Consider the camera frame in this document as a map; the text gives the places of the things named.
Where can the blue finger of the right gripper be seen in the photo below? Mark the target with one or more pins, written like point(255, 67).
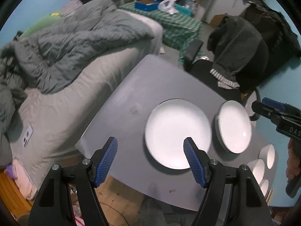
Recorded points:
point(275, 104)

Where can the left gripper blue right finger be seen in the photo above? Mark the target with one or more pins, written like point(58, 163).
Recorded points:
point(198, 162)

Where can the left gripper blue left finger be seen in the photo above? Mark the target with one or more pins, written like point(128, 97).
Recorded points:
point(102, 161)

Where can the white bowl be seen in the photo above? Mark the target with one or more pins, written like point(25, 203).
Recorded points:
point(264, 185)
point(267, 154)
point(257, 168)

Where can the white plate back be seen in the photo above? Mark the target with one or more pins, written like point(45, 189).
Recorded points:
point(233, 127)

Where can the white plate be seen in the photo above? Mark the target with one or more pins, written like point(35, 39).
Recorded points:
point(233, 127)
point(169, 124)

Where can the white plate front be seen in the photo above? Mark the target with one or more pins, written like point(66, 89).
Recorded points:
point(169, 124)

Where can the person's right hand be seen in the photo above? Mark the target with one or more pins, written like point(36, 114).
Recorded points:
point(293, 161)

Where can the black hanging coat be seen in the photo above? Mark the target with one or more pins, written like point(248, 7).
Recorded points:
point(275, 30)

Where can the dark grey hooded sweater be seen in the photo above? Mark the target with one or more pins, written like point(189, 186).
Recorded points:
point(240, 54)

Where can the bed with grey sheet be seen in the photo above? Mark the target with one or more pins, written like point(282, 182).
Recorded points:
point(46, 128)

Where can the black office chair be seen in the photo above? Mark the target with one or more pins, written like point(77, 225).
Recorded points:
point(200, 69)

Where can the grey quilted duvet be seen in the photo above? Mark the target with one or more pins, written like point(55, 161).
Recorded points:
point(53, 57)

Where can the green checkered cloth table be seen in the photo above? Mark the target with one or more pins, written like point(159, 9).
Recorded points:
point(179, 30)

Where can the green pillow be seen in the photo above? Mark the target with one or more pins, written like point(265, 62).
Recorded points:
point(41, 24)

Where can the white plastic bag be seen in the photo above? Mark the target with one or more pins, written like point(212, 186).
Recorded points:
point(167, 6)

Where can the blue cardboard box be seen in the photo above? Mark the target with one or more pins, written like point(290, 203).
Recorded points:
point(146, 5)

